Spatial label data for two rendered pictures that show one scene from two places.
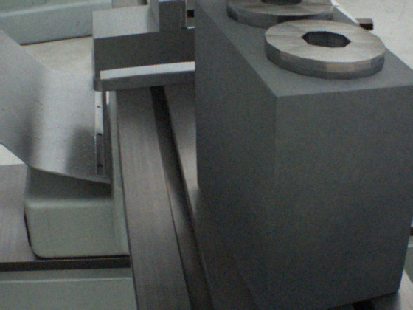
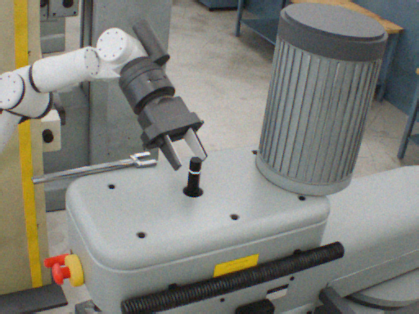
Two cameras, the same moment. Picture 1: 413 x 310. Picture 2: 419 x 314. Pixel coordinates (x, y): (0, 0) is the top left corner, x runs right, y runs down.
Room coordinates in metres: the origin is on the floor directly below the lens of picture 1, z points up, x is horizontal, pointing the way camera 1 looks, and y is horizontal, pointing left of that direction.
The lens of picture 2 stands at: (1.78, -0.33, 2.50)
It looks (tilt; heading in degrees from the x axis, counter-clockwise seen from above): 31 degrees down; 156
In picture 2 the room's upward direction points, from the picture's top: 7 degrees clockwise
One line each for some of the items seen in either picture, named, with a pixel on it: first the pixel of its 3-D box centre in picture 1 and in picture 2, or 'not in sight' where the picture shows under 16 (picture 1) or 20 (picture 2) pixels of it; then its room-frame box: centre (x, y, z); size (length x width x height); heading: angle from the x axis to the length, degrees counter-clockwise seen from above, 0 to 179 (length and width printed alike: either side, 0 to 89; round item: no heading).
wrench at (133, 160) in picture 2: not in sight; (93, 168); (0.87, -0.16, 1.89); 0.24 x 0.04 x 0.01; 99
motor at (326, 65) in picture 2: not in sight; (319, 96); (0.94, 0.25, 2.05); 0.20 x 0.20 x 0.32
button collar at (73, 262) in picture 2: not in sight; (74, 271); (1.00, -0.22, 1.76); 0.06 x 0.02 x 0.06; 7
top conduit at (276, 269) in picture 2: not in sight; (241, 278); (1.11, 0.06, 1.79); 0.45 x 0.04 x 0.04; 97
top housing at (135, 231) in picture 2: not in sight; (195, 224); (0.97, 0.02, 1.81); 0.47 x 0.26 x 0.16; 97
